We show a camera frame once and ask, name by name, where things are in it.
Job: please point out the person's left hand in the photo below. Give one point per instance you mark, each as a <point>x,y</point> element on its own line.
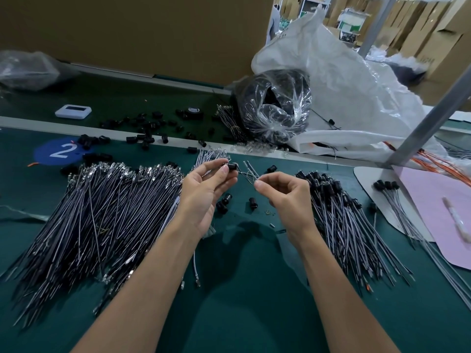
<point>204,196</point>

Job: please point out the person's right hand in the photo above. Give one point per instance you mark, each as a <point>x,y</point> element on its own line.
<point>294,206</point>

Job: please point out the person's left forearm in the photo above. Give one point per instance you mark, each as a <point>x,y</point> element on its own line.
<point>132,305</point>

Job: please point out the person's right forearm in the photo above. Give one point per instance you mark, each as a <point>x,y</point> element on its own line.
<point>346,305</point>

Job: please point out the clear bag with black contents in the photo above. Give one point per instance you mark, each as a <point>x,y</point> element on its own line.
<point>272,106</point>

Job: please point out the large white plastic sack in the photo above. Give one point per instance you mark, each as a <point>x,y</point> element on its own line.
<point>353,88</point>

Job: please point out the pink paper sheet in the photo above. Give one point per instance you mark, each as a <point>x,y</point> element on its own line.
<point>434,209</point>

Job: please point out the blue round number sticker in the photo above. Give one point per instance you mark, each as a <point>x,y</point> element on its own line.
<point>59,150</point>

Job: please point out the small white timer device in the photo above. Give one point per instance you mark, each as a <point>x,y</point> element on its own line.
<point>73,111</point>

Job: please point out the white pen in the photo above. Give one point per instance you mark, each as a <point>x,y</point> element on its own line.
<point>458,220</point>

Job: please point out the brown cardboard panel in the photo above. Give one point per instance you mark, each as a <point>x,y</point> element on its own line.
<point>147,33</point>

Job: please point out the clear plastic strip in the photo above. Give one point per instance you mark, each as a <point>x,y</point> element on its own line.
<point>20,212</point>

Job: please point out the crumpled clear plastic bag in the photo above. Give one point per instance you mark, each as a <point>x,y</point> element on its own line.
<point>29,69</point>

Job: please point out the stack of cardboard boxes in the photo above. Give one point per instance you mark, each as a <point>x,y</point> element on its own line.
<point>441,40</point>

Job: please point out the grey metal frame post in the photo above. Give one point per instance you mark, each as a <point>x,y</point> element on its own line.
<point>430,117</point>
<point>377,25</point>

